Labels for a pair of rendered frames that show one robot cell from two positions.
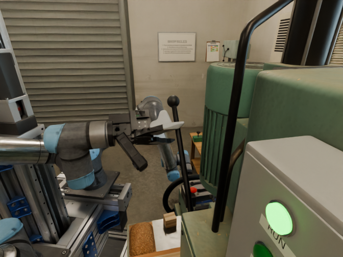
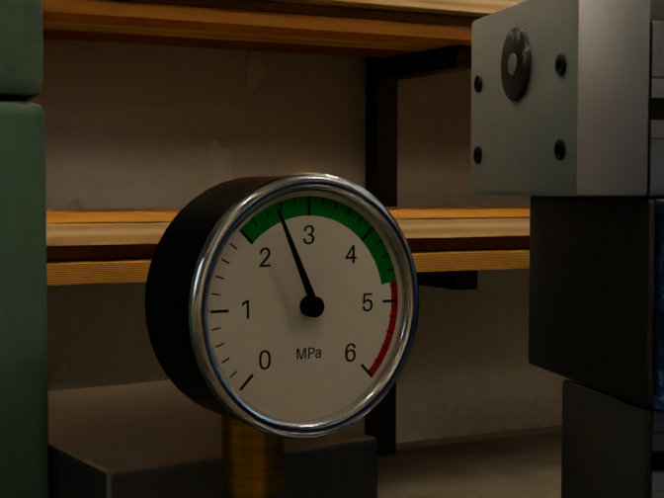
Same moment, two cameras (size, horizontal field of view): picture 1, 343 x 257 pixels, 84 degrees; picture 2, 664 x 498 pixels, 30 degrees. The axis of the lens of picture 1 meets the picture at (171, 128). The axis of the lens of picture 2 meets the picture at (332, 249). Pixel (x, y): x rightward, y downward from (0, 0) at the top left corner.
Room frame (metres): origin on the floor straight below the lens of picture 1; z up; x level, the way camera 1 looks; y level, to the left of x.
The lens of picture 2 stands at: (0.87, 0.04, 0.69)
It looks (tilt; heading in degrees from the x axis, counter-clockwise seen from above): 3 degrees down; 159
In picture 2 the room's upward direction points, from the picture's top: straight up
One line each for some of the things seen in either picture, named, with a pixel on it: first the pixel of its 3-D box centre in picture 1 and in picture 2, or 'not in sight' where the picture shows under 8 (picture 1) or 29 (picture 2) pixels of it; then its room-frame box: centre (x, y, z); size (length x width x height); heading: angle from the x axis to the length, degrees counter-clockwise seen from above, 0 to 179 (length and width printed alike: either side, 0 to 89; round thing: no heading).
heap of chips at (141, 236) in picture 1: (141, 236); not in sight; (0.46, 0.11, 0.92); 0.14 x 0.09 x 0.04; 12
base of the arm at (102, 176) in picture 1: (92, 174); not in sight; (0.88, 0.45, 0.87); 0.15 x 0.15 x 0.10
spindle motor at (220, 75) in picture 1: (238, 130); not in sight; (0.43, -0.17, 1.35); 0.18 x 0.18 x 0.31
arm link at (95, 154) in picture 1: (89, 156); not in sight; (0.89, 0.45, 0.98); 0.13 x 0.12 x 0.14; 9
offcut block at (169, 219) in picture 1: (170, 220); not in sight; (0.53, 0.01, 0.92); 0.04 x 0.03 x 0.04; 108
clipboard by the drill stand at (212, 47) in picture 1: (213, 51); not in sight; (3.49, -0.70, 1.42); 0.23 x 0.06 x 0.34; 97
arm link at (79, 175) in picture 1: (76, 165); not in sight; (0.47, 0.28, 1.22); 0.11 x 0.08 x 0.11; 46
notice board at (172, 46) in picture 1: (176, 47); not in sight; (3.44, -0.09, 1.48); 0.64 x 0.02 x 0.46; 97
